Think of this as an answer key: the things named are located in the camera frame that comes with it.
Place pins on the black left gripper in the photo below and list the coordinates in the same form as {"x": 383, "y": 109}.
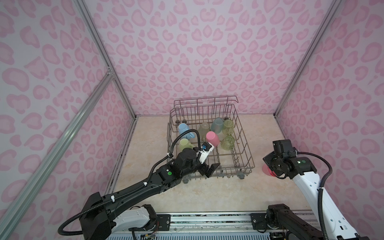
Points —
{"x": 204, "y": 170}

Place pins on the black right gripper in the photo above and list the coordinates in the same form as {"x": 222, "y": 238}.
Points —
{"x": 266, "y": 159}

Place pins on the pink plastic cup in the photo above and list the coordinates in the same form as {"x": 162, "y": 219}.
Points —
{"x": 266, "y": 170}
{"x": 213, "y": 138}

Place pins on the light green ceramic mug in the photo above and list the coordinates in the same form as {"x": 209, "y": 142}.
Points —
{"x": 185, "y": 144}

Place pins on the pale yellow plastic cup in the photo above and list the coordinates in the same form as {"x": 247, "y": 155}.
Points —
{"x": 204, "y": 128}

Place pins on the teal plastic cup front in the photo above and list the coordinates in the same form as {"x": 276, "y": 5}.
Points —
{"x": 217, "y": 125}

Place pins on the light blue ceramic mug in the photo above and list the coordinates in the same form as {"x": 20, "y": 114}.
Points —
{"x": 183, "y": 127}

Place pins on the yellow-green plastic cup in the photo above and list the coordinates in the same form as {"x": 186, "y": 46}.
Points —
{"x": 228, "y": 143}

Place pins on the green transparent plastic cup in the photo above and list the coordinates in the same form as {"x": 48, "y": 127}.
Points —
{"x": 228, "y": 127}

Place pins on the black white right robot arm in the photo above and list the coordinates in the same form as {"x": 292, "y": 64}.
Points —
{"x": 309, "y": 172}

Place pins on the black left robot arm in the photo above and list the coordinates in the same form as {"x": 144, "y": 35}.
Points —
{"x": 101, "y": 211}

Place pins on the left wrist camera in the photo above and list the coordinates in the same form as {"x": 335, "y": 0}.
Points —
{"x": 206, "y": 149}

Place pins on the grey wire dish rack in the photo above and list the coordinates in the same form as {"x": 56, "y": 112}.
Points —
{"x": 194, "y": 111}

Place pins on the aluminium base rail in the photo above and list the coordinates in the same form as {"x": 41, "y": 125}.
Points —
{"x": 135, "y": 225}

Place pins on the left aluminium frame strut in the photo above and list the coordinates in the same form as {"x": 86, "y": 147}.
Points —
{"x": 20, "y": 205}

